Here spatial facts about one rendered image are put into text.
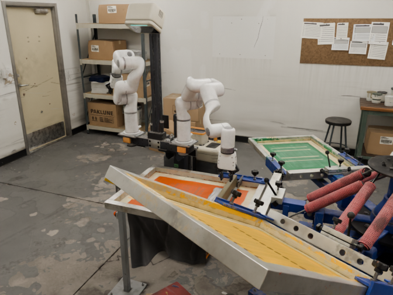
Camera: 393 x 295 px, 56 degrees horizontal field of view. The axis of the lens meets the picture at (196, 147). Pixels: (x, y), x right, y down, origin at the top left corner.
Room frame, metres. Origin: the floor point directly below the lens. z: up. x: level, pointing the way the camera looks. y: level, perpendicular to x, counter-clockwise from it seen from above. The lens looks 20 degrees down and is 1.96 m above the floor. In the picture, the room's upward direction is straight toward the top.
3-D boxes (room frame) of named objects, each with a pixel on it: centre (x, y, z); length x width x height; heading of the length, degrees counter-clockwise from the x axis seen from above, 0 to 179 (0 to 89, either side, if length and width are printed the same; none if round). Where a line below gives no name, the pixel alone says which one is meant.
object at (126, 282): (2.24, 0.52, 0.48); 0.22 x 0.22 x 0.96; 69
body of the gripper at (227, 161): (1.85, -0.17, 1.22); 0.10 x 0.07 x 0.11; 69
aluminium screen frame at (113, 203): (1.93, 0.04, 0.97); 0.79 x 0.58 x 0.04; 69
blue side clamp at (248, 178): (2.10, -0.29, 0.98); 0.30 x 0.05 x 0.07; 69
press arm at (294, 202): (1.72, -0.49, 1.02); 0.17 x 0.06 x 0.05; 69
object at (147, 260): (1.75, 0.16, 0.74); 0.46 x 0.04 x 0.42; 69
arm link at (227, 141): (1.89, -0.16, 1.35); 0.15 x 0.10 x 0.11; 25
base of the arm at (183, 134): (2.42, 0.08, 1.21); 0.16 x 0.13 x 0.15; 153
